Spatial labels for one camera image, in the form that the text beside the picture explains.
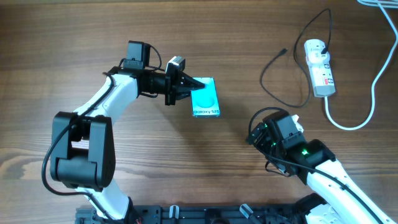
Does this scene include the black USB charging cable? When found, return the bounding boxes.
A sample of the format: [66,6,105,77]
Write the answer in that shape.
[259,8,333,109]

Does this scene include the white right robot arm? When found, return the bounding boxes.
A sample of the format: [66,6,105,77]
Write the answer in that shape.
[246,107,393,223]

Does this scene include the white USB charger plug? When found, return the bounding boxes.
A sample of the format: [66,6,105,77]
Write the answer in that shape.
[306,50,330,67]

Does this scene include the teal screen smartphone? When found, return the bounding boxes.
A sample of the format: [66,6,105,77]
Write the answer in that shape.
[191,77,221,118]

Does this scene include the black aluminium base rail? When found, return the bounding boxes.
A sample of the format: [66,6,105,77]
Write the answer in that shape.
[74,203,312,224]

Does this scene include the white power strip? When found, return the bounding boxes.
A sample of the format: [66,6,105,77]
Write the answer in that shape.
[304,39,336,98]

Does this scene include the white cables at corner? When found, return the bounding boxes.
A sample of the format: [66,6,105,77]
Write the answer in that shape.
[356,0,398,9]

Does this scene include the white power strip cord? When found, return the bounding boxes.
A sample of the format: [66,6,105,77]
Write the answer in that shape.
[323,2,398,131]

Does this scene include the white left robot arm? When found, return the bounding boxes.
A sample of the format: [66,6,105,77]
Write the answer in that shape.
[41,40,205,223]

